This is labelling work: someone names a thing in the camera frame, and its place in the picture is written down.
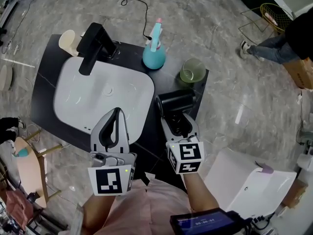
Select person's right forearm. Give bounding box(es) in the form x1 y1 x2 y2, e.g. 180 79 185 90
182 171 220 212

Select wooden stool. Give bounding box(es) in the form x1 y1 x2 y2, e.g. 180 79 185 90
14 128 63 209

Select person's left forearm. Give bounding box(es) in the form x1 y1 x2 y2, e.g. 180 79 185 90
82 193 118 235

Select black cable bundle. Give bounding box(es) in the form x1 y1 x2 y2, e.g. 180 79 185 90
244 214 276 235

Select white tub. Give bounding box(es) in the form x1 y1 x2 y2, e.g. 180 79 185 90
204 148 298 216

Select person's pink clothing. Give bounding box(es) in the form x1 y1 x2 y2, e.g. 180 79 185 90
94 177 196 235

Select blue spray bottle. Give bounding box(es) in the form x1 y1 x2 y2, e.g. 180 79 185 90
142 18 167 70

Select green glass cup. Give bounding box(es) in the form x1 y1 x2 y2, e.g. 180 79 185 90
179 57 206 84

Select yellow wire basket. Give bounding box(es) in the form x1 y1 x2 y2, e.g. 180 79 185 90
238 3 294 43

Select cream cup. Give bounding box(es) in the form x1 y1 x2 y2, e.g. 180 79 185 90
58 29 83 57

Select white wash basin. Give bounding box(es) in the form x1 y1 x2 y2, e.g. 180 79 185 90
53 56 155 145

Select black display device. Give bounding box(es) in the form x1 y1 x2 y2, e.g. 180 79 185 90
170 207 247 235

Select pink cloth bag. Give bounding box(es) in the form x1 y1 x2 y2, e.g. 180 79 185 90
6 188 34 230

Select black floor cable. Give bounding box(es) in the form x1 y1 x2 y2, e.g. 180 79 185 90
121 0 154 39

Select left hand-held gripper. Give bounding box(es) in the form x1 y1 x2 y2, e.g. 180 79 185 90
87 107 137 197

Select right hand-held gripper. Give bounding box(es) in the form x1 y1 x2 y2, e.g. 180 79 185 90
160 114 205 175

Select black vanity top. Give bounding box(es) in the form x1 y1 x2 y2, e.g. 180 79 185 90
30 34 210 188

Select brown cardboard box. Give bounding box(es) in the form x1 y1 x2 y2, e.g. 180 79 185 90
283 180 309 209
283 57 313 90

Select pink item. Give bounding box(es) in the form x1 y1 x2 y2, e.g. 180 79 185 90
265 12 278 25

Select black faucet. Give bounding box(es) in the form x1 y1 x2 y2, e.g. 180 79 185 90
76 23 117 76

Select black cylindrical cup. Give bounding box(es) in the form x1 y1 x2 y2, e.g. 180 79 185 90
156 89 196 136

